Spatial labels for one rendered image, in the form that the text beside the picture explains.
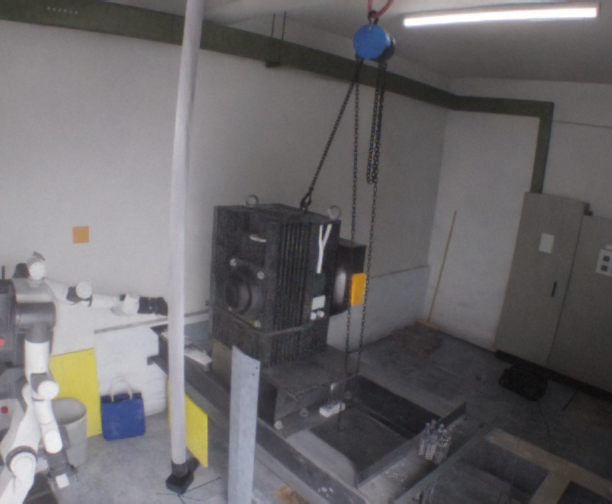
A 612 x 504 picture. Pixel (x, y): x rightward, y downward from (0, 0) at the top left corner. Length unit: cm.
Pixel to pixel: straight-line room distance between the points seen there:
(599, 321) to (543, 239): 92
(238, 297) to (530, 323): 327
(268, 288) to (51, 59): 167
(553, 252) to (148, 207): 350
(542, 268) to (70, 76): 411
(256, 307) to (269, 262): 23
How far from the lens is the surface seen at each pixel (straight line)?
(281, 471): 236
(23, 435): 218
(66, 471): 210
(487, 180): 499
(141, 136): 288
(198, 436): 293
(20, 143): 263
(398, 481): 203
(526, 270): 462
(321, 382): 217
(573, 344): 463
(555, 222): 449
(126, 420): 316
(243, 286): 208
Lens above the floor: 198
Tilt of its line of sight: 13 degrees down
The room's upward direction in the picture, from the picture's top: 6 degrees clockwise
